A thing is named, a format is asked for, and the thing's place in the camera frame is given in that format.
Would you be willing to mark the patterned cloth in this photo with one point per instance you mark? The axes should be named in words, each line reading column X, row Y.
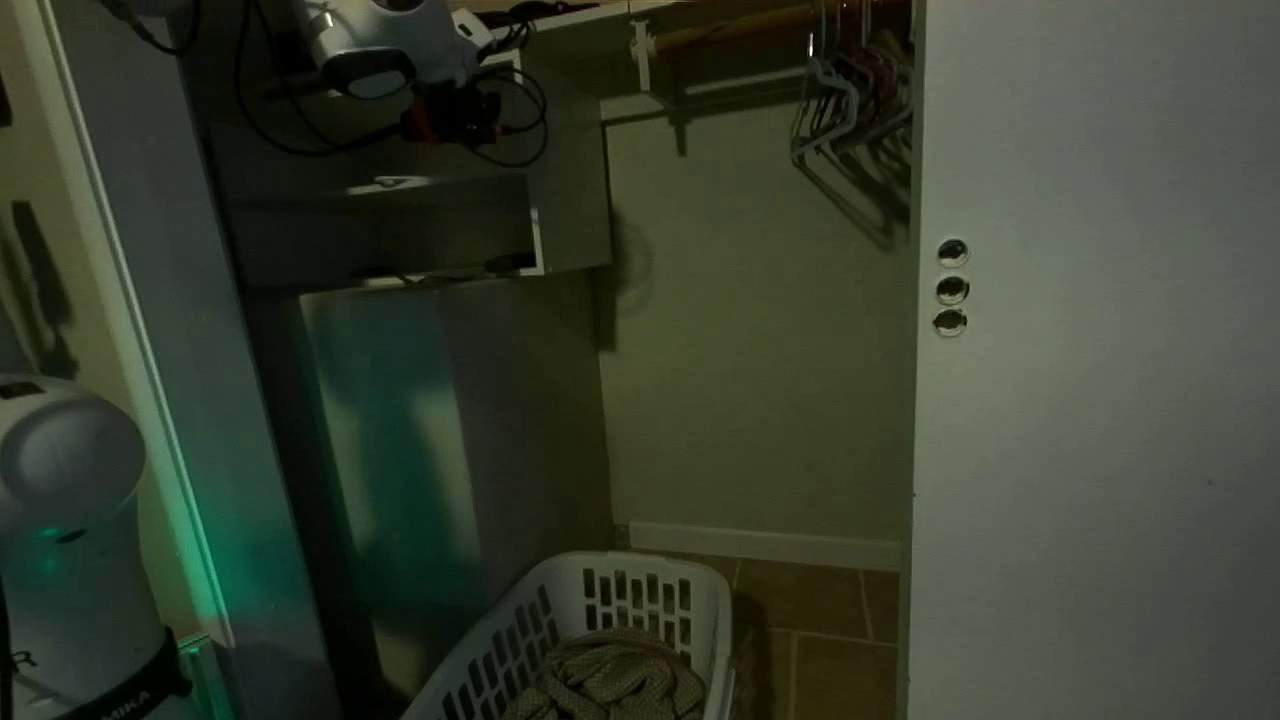
column 610, row 675

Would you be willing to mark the white door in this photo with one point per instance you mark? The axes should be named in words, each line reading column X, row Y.
column 1100, row 400

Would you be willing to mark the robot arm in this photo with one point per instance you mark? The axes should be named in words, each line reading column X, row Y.
column 70, row 560

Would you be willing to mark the wooden closet rod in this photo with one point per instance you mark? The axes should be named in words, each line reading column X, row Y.
column 740, row 28

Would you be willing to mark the white laundry basket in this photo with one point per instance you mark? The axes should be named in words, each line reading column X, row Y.
column 600, row 580

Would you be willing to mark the bunch of clothes hangers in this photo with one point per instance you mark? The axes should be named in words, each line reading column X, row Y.
column 850, row 110

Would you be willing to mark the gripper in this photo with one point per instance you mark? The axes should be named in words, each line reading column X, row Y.
column 466, row 116

